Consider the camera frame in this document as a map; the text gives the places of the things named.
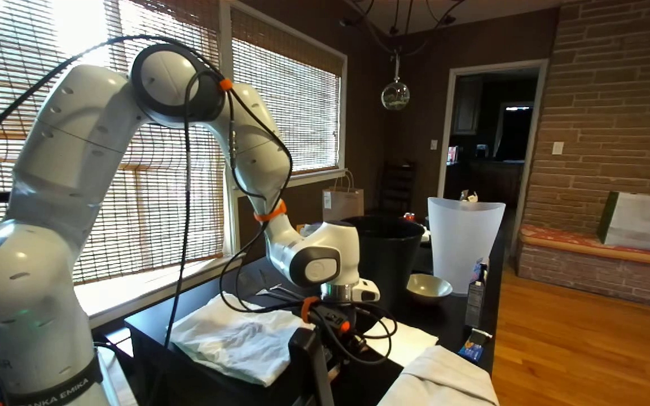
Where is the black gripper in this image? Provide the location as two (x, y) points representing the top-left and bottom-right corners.
(301, 298), (355, 345)

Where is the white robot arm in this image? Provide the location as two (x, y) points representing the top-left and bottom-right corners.
(0, 37), (381, 406)

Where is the black bin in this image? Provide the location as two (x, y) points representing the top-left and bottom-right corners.
(349, 217), (423, 308)

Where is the white translucent bin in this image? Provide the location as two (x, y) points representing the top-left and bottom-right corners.
(426, 196), (506, 296)

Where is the white paper napkin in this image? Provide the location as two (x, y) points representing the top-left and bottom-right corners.
(366, 317), (437, 365)

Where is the large white cloth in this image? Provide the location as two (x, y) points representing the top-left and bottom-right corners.
(171, 292), (306, 388)

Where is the grey bowl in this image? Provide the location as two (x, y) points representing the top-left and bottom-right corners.
(406, 273), (454, 300)

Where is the white cloth at table edge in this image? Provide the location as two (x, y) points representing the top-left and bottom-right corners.
(376, 345), (498, 406)

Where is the spray bottle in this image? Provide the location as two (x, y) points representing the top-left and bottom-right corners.
(466, 258), (487, 326)

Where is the blue card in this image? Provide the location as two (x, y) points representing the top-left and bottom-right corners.
(458, 337), (485, 362)

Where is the white cushion on bench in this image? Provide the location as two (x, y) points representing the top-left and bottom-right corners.
(599, 191), (650, 249)

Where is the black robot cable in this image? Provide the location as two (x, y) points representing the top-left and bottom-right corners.
(0, 34), (297, 352)

